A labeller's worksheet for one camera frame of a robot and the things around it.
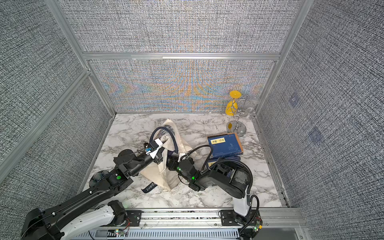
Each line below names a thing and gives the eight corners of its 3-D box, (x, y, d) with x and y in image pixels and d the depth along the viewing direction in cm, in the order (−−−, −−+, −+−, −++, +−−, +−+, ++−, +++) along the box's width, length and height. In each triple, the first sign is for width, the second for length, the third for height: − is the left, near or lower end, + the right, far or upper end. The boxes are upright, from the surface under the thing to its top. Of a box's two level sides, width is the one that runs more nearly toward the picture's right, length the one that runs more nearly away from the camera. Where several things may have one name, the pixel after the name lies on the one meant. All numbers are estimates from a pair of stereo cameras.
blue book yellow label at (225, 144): (209, 159, 97) (210, 152, 90) (207, 140, 106) (208, 133, 99) (239, 159, 96) (243, 152, 90) (235, 140, 106) (238, 133, 99)
